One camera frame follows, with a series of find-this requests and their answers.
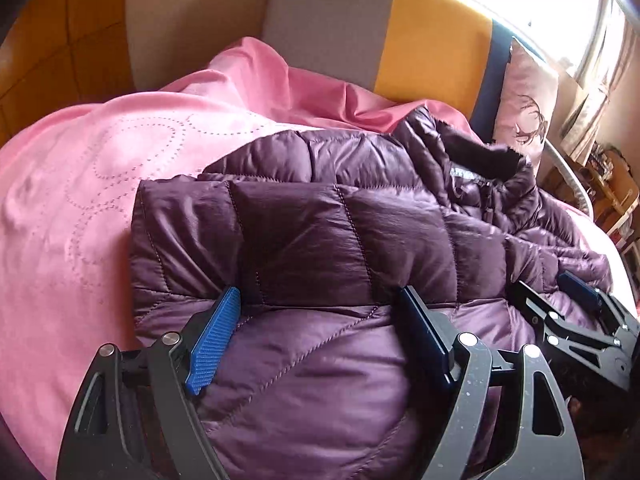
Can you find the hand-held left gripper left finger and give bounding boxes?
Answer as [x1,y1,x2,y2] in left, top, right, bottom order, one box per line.
[56,285,243,480]

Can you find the pink dotted blanket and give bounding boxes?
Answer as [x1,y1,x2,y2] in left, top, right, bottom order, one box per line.
[0,36,638,478]

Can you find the deer print pillow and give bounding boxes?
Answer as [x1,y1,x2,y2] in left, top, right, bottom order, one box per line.
[492,36,561,176]

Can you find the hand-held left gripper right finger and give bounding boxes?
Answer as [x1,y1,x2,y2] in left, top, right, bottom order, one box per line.
[398,285,586,480]

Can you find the star print curtain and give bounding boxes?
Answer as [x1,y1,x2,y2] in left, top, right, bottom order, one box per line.
[560,0,632,161]

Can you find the purple puffer jacket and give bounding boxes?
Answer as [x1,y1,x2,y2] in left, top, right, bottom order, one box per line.
[129,105,616,480]

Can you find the grey yellow blue headboard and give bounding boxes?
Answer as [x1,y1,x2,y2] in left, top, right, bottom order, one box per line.
[261,0,551,133]

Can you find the grey bed rail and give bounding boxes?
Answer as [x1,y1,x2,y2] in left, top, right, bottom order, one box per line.
[542,137,596,218]

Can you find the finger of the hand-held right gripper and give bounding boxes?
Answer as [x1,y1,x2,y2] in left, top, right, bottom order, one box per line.
[557,271,640,342]
[510,280,618,361]

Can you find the wooden wardrobe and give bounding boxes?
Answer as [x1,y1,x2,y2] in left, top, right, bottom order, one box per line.
[0,0,136,136]

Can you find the wooden desk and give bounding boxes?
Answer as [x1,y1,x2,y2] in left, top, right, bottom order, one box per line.
[565,145,640,246]

